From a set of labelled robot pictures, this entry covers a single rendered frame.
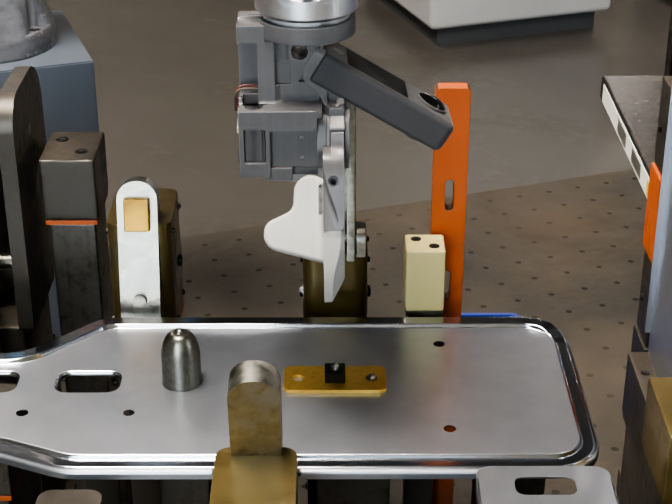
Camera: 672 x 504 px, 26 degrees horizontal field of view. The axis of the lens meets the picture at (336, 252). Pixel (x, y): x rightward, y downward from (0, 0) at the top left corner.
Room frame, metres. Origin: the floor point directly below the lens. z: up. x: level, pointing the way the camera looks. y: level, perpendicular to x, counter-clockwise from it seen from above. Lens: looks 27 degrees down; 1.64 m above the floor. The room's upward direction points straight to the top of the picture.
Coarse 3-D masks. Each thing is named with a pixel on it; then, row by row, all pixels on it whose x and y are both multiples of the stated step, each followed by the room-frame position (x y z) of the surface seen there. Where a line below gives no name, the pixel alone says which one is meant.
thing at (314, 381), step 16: (288, 368) 1.03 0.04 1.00; (304, 368) 1.03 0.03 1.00; (320, 368) 1.03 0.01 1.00; (352, 368) 1.03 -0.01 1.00; (368, 368) 1.03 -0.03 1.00; (384, 368) 1.03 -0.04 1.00; (288, 384) 1.01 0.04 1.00; (304, 384) 1.01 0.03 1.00; (320, 384) 1.01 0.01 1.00; (336, 384) 1.01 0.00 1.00; (352, 384) 1.01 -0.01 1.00; (368, 384) 1.01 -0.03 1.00; (384, 384) 1.01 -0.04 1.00
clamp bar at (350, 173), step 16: (352, 112) 1.17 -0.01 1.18; (352, 128) 1.16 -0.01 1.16; (352, 144) 1.16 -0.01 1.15; (352, 160) 1.16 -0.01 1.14; (352, 176) 1.16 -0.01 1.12; (320, 192) 1.16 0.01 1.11; (352, 192) 1.16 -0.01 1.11; (320, 208) 1.15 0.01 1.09; (352, 208) 1.15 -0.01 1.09; (352, 224) 1.15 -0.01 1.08; (352, 240) 1.15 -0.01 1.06; (352, 256) 1.15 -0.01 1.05
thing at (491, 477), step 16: (480, 480) 0.88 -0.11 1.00; (496, 480) 0.88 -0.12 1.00; (512, 480) 0.88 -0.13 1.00; (576, 480) 0.88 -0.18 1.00; (592, 480) 0.88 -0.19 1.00; (608, 480) 0.88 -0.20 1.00; (480, 496) 0.86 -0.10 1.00; (496, 496) 0.86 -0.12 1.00; (512, 496) 0.86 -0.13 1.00; (528, 496) 0.86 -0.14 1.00; (544, 496) 0.86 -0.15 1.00; (560, 496) 0.86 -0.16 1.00; (576, 496) 0.86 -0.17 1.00; (592, 496) 0.86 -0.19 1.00; (608, 496) 0.86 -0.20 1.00
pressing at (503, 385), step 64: (128, 320) 1.11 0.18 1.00; (192, 320) 1.11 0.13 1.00; (256, 320) 1.11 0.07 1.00; (320, 320) 1.11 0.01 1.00; (384, 320) 1.11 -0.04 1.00; (448, 320) 1.11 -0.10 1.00; (512, 320) 1.11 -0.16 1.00; (128, 384) 1.01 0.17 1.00; (448, 384) 1.01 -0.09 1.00; (512, 384) 1.01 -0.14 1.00; (576, 384) 1.02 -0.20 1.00; (0, 448) 0.93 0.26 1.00; (64, 448) 0.92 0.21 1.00; (128, 448) 0.92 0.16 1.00; (192, 448) 0.92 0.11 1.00; (320, 448) 0.92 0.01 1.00; (384, 448) 0.92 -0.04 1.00; (448, 448) 0.92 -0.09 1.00; (512, 448) 0.92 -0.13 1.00; (576, 448) 0.92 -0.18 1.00
